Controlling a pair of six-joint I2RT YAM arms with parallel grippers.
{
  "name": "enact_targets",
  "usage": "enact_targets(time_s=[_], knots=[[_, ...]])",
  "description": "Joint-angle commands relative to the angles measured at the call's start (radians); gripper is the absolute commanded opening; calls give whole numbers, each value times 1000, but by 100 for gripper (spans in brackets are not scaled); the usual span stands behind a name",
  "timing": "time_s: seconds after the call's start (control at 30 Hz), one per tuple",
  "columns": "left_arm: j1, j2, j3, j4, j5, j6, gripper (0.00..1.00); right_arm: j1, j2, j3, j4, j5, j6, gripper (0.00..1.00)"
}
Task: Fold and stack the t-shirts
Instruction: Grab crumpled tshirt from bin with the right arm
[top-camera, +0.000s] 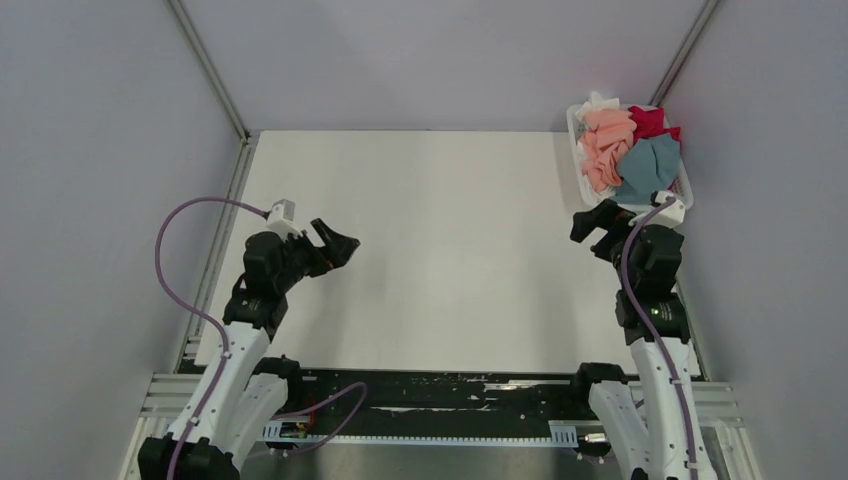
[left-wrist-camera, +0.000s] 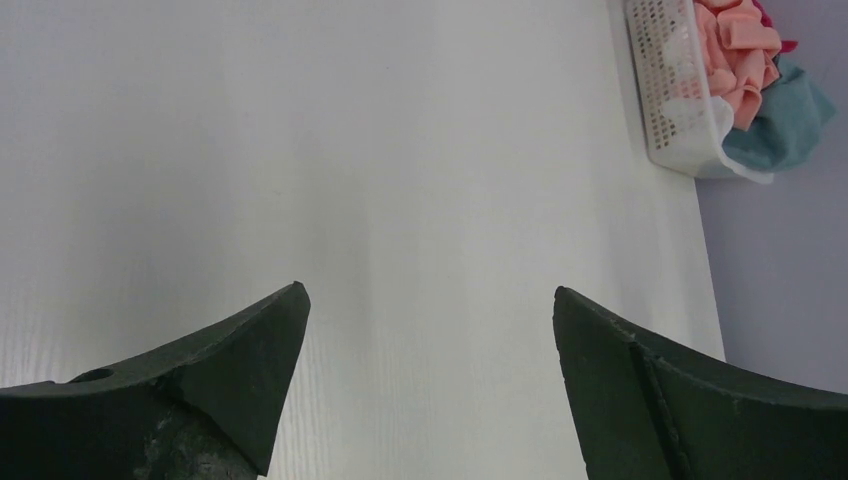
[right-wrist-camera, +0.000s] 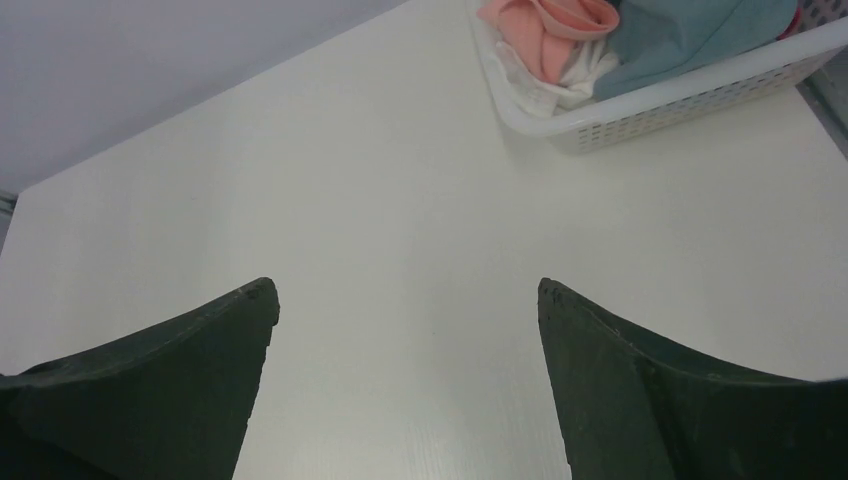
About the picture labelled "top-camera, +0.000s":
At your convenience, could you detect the blue-grey t shirt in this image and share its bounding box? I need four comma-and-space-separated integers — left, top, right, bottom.
612, 134, 682, 205

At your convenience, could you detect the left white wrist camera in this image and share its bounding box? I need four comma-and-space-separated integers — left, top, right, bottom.
266, 199, 305, 241

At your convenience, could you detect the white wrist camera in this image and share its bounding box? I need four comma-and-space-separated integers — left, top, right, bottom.
628, 190, 686, 229
266, 199, 305, 241

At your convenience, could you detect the red t shirt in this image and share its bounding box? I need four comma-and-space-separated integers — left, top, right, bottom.
628, 105, 681, 143

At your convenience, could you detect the left aluminium frame post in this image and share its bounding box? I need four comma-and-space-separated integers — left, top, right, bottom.
164, 0, 250, 144

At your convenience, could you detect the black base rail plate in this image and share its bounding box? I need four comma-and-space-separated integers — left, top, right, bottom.
249, 359, 602, 448

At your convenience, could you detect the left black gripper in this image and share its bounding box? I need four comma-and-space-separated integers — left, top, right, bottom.
274, 218, 359, 293

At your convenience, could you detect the right aluminium frame post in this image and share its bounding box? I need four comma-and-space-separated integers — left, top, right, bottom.
649, 0, 723, 107

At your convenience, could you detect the white t shirt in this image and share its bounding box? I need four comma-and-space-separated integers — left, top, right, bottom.
574, 91, 620, 121

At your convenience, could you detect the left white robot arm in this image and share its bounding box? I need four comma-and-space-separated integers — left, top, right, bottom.
137, 219, 360, 479

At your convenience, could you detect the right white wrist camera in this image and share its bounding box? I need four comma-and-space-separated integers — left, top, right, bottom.
628, 190, 686, 229

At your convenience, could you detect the aluminium frame post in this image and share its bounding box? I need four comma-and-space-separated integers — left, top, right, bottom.
649, 0, 723, 107
164, 0, 250, 144

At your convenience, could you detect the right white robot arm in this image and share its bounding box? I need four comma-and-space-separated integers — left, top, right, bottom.
570, 193, 718, 479

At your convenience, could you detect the white plastic laundry basket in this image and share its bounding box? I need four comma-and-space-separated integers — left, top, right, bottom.
567, 95, 694, 213

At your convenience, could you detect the pink t shirt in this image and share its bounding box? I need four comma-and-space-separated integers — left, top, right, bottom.
580, 109, 636, 193

